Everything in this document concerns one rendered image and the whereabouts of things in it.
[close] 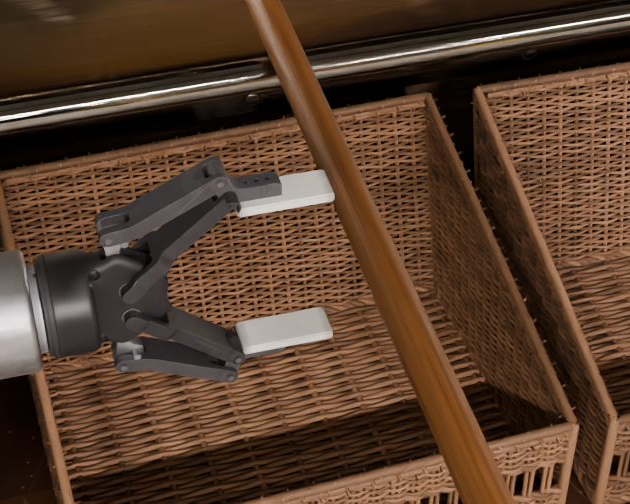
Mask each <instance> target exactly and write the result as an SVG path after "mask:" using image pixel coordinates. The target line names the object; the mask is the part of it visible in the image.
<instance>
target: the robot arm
mask: <svg viewBox="0 0 630 504"><path fill-rule="evenodd" d="M334 199H335V194H334V192H333V189H332V187H331V185H330V183H329V180H328V178H327V176H326V174H325V171H324V170H323V169H321V170H315V171H309V172H303V173H297V174H291V175H285V176H280V177H279V176H278V174H277V172H271V171H269V172H263V173H257V174H251V175H245V176H239V177H232V176H230V175H229V174H228V173H227V172H226V170H225V168H224V166H223V164H222V162H221V160H220V158H219V157H217V156H211V157H208V158H206V159H205V160H203V161H201V162H200V163H198V164H196V165H194V166H193V167H191V168H189V169H188V170H186V171H184V172H182V173H181V174H179V175H177V176H176V177H174V178H172V179H170V180H169V181H167V182H165V183H163V184H162V185H160V186H158V187H157V188H155V189H153V190H151V191H150V192H148V193H146V194H145V195H143V196H141V197H139V198H138V199H136V200H134V201H133V202H131V203H129V204H127V205H126V206H123V207H120V208H116V209H112V210H108V211H104V212H101V213H98V214H97V215H96V216H95V218H94V222H95V226H96V230H97V234H98V238H99V242H100V244H101V245H102V246H103V248H102V249H100V250H98V251H96V252H93V253H86V252H83V251H82V250H80V249H72V250H66V251H61V252H55V253H49V254H43V255H38V256H37V257H38V258H37V259H34V265H29V266H25V261H24V256H23V253H22V252H21V251H20V250H16V249H15V250H9V251H3V252H0V380H1V379H6V378H11V377H17V376H22V375H27V374H32V373H37V372H39V371H41V370H42V368H43V361H42V355H41V353H45V352H49V351H50V354H51V357H54V356H55V357H56V359H58V358H64V357H69V356H74V355H80V354H85V353H90V352H95V351H97V350H98V349H99V348H100V346H101V343H102V342H106V341H113V342H112V343H111V349H112V353H113V358H114V362H115V366H116V370H117V371H118V372H121V373H125V372H134V371H143V370H148V371H155V372H161V373H168V374H174V375H181V376H187V377H194V378H201V379H207V380H214V381H220V382H227V383H231V382H234V381H235V380H237V378H238V373H237V371H238V368H239V366H240V364H241V363H243V362H244V361H245V359H247V358H251V357H256V356H261V355H266V354H271V353H277V352H280V351H282V350H284V349H285V347H286V346H291V345H297V344H302V343H307V342H312V341H317V340H323V339H328V338H332V336H333V331H332V328H331V326H330V323H329V321H328V318H327V316H326V313H325V311H324V308H323V307H317V308H311V309H306V310H301V311H295V312H290V313H285V314H279V315H274V316H269V317H264V318H258V319H253V320H248V321H242V322H237V324H235V325H236V327H235V326H233V329H234V331H233V329H232V328H231V329H230V330H229V329H226V328H224V327H222V326H219V325H217V324H214V323H212V322H210V321H207V320H205V319H202V318H200V317H197V316H195V315H193V314H190V313H188V312H185V311H183V310H181V309H178V308H176V307H174V306H172V305H171V303H170V301H169V297H168V294H167V291H168V287H169V286H168V278H167V274H166V273H167V272H168V271H169V270H170V269H171V267H172V264H173V262H174V260H175V259H176V258H178V257H179V256H180V255H181V254H182V253H183V252H184V251H186V250H187V249H188V248H189V247H190V246H191V245H193V244H194V243H195V242H196V241H197V240H198V239H199V238H201V237H202V236H203V235H204V234H205V233H206V232H208V231H209V230H210V229H211V228H212V227H213V226H215V225H216V224H217V223H218V222H219V221H220V220H221V219H223V218H224V217H225V216H226V215H227V214H228V213H230V212H231V211H232V210H235V211H236V213H237V216H239V217H245V216H251V215H256V214H262V213H268V212H274V211H279V210H285V209H291V208H297V207H302V206H308V205H314V204H320V203H325V202H331V201H333V200H334ZM163 224H164V225H163ZM160 226H161V227H160ZM158 227H160V228H159V229H158V230H157V231H153V230H155V229H156V228H158ZM144 235H145V236H144ZM142 236H144V237H142ZM140 237H142V238H141V239H140V240H139V241H138V242H137V243H136V244H134V245H133V246H132V247H131V248H130V247H128V246H129V242H130V241H133V240H136V239H138V238H140ZM150 254H151V255H150ZM141 333H146V334H148V335H151V336H153V337H156V338H150V337H137V336H139V335H140V334H141ZM157 338H158V339H157ZM169 339H171V340H174V341H169ZM175 341H176V342H175ZM215 364H219V365H215Z"/></svg>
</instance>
